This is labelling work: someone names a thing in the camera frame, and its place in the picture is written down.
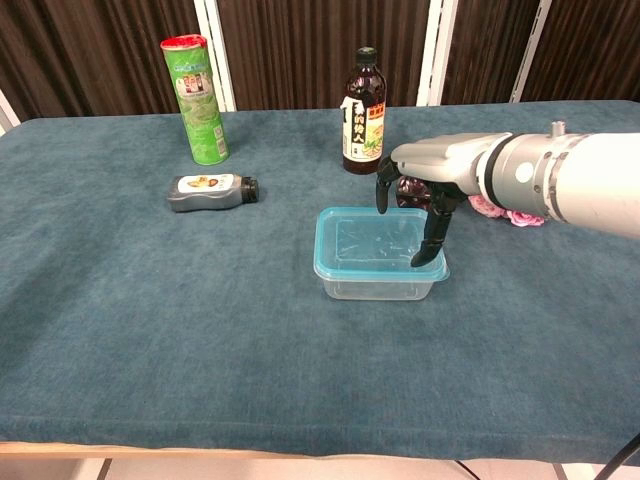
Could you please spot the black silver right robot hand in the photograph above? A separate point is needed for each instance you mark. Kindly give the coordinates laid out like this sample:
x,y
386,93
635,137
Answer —
x,y
440,160

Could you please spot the teal plastic lid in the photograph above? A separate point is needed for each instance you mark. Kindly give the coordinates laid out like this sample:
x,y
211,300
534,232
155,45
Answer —
x,y
370,242

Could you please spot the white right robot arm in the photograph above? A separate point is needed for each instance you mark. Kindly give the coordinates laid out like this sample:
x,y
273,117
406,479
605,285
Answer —
x,y
575,180

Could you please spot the clear plastic container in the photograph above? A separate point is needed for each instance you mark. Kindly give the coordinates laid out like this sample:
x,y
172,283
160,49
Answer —
x,y
375,290

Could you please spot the green chips can red lid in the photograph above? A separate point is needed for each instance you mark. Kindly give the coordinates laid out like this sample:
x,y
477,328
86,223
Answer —
x,y
200,110

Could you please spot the dark soy sauce bottle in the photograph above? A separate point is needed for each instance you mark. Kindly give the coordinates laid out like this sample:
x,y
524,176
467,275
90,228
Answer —
x,y
362,130

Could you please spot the pink rose bouquet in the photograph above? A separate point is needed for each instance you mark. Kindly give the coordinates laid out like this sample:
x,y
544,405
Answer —
x,y
522,218

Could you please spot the dark brown partition panel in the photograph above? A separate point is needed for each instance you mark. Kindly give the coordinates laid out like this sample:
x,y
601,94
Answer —
x,y
485,50
300,50
90,55
595,50

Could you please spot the grey bottle black cap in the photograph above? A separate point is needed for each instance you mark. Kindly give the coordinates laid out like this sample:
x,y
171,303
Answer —
x,y
205,192

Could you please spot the teal tablecloth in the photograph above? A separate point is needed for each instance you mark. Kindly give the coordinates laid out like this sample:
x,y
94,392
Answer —
x,y
150,325

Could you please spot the white partition post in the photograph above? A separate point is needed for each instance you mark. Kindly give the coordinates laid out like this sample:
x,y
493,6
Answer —
x,y
436,55
9,112
215,55
529,55

